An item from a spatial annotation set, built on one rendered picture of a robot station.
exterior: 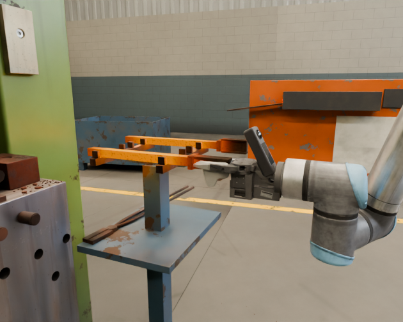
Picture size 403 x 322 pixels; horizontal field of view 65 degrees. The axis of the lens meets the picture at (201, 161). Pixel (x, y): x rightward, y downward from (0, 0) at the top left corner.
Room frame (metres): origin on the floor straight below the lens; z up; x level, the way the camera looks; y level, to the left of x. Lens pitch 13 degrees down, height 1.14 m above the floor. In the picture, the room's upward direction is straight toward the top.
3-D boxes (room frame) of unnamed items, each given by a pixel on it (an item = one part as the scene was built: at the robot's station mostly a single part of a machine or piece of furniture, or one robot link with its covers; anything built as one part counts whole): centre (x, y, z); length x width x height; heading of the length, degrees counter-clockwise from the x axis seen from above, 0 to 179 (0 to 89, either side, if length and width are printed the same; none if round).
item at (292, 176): (0.68, -0.20, 0.95); 0.10 x 0.05 x 0.09; 157
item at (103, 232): (1.10, 0.19, 0.71); 0.60 x 0.04 x 0.01; 152
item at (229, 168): (0.71, -0.06, 0.97); 0.09 x 0.05 x 0.02; 74
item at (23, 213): (0.64, 0.37, 0.87); 0.04 x 0.03 x 0.03; 68
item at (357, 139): (4.05, -1.47, 0.63); 2.10 x 1.12 x 1.25; 73
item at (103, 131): (4.69, 1.16, 0.36); 1.21 x 0.81 x 0.72; 79
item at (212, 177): (0.72, -0.02, 0.95); 0.09 x 0.03 x 0.06; 74
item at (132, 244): (0.95, 0.14, 0.70); 0.40 x 0.30 x 0.02; 158
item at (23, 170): (0.75, 0.48, 0.95); 0.12 x 0.09 x 0.07; 68
